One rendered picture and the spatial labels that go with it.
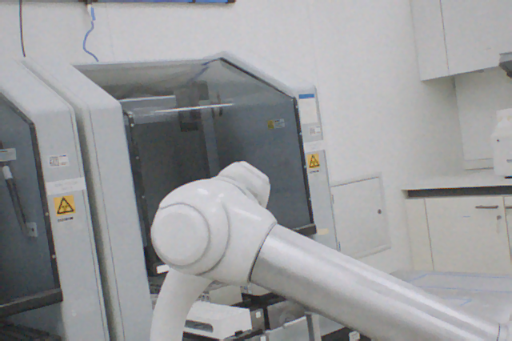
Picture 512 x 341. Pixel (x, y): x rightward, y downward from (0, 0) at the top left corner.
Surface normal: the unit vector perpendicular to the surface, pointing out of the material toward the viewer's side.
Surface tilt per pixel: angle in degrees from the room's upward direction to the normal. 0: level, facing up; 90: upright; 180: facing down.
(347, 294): 77
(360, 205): 90
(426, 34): 90
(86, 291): 90
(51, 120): 90
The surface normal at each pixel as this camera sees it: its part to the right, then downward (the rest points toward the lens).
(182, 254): -0.36, -0.03
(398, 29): 0.62, -0.05
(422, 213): -0.77, 0.15
